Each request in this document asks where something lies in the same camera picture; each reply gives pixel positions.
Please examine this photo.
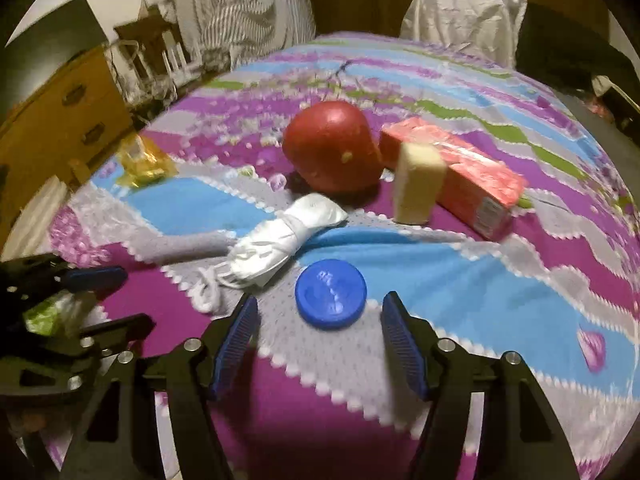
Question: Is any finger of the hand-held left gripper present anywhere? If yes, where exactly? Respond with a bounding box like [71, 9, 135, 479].
[0, 255, 128, 306]
[0, 312, 156, 396]

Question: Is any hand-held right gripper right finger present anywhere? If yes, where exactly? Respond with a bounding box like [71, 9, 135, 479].
[381, 291, 576, 480]

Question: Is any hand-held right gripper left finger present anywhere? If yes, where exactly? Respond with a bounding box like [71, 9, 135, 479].
[60, 294, 260, 480]

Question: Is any green packet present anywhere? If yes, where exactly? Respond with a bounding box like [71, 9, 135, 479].
[22, 292, 98, 338]

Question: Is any blue round lid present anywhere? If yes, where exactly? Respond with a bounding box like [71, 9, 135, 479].
[295, 259, 368, 331]

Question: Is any white plastic bucket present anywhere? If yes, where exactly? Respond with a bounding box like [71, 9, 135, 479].
[0, 177, 68, 256]

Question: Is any floral striped bedsheet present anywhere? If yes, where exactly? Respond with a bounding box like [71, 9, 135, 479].
[15, 30, 636, 480]

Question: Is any wooden stool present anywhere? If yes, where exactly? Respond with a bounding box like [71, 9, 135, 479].
[67, 157, 93, 186]

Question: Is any white face mask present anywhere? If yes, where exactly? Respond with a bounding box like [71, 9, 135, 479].
[192, 192, 348, 313]

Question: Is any yellow plastic wrapper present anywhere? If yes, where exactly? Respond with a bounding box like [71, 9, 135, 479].
[116, 135, 177, 187]

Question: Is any yellow sponge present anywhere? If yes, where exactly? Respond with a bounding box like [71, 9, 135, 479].
[392, 141, 447, 226]

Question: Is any wooden dresser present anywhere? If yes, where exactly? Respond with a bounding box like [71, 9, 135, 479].
[0, 45, 136, 196]

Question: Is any pink carton box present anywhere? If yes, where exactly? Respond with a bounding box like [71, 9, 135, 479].
[379, 117, 528, 240]

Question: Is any red apple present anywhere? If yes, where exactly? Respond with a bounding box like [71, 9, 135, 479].
[282, 101, 383, 195]

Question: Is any black monitor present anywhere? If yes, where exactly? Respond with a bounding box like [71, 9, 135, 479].
[10, 0, 108, 61]

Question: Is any wooden chair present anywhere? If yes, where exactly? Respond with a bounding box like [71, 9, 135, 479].
[115, 2, 196, 61]

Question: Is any grey striped cloth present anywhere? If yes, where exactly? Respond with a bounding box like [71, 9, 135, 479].
[165, 0, 317, 68]

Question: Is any black cloth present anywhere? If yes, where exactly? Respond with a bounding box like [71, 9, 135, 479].
[515, 2, 640, 106]

